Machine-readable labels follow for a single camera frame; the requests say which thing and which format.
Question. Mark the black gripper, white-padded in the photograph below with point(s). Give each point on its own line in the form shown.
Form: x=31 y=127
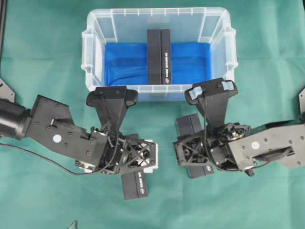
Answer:
x=108 y=151

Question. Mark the small metal tip at bottom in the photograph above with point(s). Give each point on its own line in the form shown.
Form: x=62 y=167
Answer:
x=73 y=225

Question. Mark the green table cloth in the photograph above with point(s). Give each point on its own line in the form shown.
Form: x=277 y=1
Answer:
x=40 y=189

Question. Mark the black gripper, all black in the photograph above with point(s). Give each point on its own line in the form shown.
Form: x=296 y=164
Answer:
x=210 y=147

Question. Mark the black wrist camera, white-padded gripper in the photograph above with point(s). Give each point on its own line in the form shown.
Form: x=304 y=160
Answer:
x=111 y=104

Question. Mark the black arm base plate, image-left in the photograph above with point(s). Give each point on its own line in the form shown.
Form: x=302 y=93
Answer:
x=6 y=92

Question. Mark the black arm base plate, image-right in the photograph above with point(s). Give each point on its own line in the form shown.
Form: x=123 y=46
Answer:
x=301 y=98

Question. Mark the black frame rail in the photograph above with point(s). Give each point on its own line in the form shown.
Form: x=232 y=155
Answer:
x=3 y=7

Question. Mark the blue cloth inside bin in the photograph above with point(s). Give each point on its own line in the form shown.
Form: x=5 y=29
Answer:
x=126 y=63

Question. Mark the black realsense box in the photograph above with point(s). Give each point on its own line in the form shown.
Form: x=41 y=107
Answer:
x=189 y=148
x=159 y=57
x=135 y=183

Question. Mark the clear plastic storage bin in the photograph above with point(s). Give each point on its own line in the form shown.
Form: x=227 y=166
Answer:
x=200 y=24

